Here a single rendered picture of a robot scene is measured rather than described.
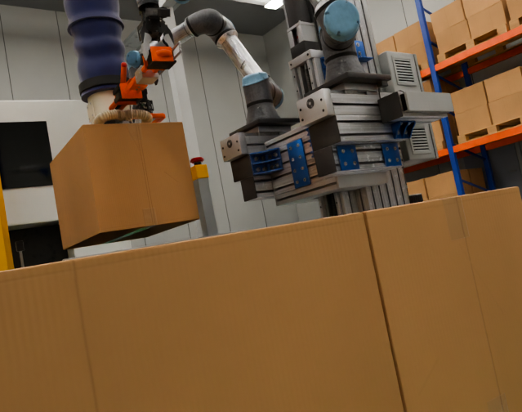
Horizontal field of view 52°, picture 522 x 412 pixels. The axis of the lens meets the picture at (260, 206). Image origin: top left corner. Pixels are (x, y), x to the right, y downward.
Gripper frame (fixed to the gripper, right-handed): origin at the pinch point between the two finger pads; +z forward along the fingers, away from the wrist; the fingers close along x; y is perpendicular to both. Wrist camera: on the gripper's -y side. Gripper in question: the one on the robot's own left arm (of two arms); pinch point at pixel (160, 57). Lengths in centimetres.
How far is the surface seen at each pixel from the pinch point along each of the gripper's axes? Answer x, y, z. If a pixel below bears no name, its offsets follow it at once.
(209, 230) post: -46, 80, 55
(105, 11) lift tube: -2, 50, -42
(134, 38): -273, 694, -335
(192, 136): -158, 308, -53
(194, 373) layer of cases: 50, -103, 82
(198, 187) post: -44, 81, 33
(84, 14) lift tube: 7, 51, -40
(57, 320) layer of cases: 63, -103, 73
